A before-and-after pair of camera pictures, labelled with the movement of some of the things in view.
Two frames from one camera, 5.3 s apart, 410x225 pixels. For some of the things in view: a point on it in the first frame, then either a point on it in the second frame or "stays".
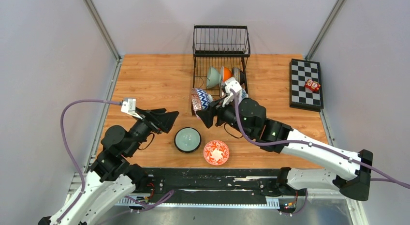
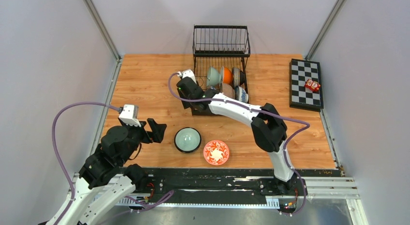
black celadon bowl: x=187 y=140 stays
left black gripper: x=162 y=121 -> x=157 y=129
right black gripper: x=207 y=115 -> x=186 y=105
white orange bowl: x=225 y=73 stays
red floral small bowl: x=216 y=152 stays
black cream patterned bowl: x=238 y=75 stays
